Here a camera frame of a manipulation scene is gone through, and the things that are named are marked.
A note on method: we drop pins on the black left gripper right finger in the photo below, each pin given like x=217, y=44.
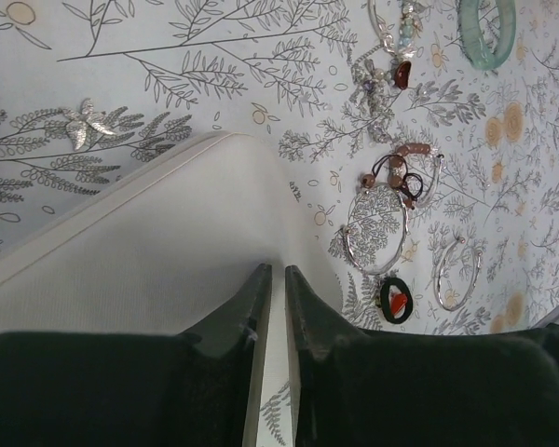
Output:
x=371, y=388

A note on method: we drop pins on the thin twisted silver bangle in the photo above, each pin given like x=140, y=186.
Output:
x=376, y=230

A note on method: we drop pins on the floral patterned tablecloth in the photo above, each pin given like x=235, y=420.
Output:
x=332, y=88

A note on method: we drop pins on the red teardrop pendant earring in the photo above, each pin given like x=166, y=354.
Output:
x=397, y=304

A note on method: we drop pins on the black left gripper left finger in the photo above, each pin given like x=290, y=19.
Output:
x=195, y=388

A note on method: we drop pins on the beige jewelry box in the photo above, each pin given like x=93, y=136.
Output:
x=168, y=244

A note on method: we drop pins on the small silver earring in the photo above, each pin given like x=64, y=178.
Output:
x=83, y=119

